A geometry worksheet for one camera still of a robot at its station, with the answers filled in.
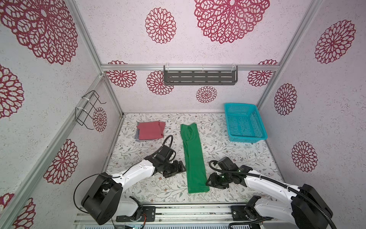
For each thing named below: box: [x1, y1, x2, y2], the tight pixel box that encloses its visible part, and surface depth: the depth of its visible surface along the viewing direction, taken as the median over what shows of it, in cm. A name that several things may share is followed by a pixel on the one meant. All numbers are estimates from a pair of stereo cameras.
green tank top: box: [180, 122, 210, 194], surface depth 94 cm
